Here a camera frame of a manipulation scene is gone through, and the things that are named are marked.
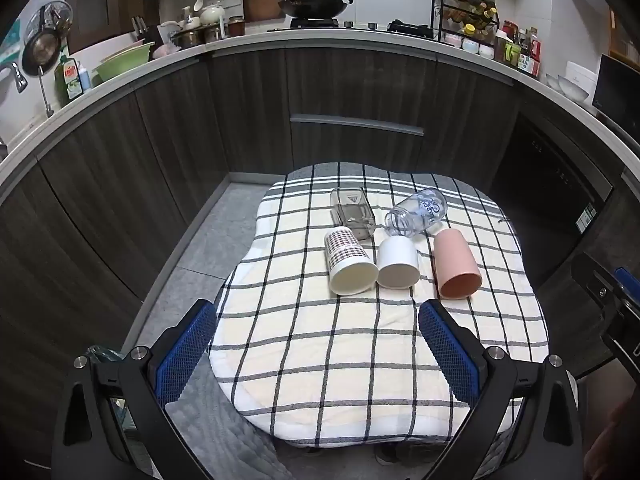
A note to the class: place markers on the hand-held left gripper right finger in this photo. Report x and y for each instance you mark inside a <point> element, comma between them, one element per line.
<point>450,355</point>

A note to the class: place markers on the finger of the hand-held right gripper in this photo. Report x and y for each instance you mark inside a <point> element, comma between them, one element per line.
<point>597,285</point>

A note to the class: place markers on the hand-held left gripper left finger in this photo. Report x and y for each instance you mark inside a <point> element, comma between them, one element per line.
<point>185,355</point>

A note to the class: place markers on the person's right forearm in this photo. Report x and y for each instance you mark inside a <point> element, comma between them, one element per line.
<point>612,425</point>

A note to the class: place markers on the pink cup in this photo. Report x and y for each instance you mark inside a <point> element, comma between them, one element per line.
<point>452,260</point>

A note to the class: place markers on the white cup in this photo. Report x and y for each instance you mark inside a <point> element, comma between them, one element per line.
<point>398,260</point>

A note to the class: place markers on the brown patterned cup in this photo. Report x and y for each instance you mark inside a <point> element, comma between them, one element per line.
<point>345,255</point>

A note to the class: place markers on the clear printed glass cup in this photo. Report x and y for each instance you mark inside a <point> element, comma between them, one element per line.
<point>417,212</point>

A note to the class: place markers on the grey transparent square cup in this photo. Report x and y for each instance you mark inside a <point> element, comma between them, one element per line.
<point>352,207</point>

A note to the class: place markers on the grey floor mat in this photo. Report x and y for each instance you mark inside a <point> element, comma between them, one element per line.
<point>220,430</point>

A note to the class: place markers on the black built-in dishwasher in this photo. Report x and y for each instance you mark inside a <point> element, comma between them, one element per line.
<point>550,190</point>

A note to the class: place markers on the checked white cloth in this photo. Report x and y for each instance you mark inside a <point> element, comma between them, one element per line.
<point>310,350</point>

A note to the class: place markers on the black microwave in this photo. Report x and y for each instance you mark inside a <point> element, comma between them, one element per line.
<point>617,90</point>

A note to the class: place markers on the white bowls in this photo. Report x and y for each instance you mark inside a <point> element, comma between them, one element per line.
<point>567,87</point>

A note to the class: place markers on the dark wood kitchen cabinets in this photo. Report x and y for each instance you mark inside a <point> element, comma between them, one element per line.
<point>165,150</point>

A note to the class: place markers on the red label sauce bottle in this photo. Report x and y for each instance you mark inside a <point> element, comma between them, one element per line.
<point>535,55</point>

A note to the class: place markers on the dark soy sauce bottle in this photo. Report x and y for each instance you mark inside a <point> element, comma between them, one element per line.
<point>524,57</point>

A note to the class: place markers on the blue bottle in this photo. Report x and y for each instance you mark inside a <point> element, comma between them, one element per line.
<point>85,79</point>

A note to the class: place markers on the green dish soap bottle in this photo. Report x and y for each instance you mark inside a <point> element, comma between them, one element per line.
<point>69,80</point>

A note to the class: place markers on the green plastic basin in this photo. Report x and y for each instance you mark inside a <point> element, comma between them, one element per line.
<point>122,62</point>

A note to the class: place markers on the black spice rack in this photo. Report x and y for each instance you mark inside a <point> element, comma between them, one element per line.
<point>465,15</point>

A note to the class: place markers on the black bag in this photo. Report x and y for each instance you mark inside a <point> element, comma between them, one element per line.
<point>410,29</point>

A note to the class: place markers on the steel pot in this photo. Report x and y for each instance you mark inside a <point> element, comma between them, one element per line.
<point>192,37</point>

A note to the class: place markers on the chrome faucet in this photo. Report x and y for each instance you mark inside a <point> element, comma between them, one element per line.
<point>17,80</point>

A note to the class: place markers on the knife block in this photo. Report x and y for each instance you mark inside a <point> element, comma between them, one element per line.
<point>141,30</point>

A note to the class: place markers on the brown jar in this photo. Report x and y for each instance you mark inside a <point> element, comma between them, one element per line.
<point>236,26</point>

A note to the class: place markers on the hanging frying pan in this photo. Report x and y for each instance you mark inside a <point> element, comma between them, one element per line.
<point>40,47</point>

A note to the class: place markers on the white teapot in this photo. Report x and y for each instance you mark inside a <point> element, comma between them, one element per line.
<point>212,14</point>

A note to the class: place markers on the gas stove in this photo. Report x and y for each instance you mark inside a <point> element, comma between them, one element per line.
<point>320,24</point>

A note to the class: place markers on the black wok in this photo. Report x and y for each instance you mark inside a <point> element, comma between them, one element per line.
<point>312,2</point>

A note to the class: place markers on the dark wall cabinet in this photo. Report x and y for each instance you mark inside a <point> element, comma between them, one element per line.
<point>100,0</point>

